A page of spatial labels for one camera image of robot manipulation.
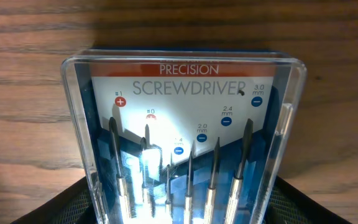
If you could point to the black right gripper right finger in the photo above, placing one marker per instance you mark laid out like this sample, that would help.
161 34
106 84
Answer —
288 205

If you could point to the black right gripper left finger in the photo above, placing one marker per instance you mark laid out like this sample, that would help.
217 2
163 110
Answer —
73 205

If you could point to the precision screwdriver set case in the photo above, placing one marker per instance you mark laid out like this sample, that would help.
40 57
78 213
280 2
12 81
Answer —
182 136

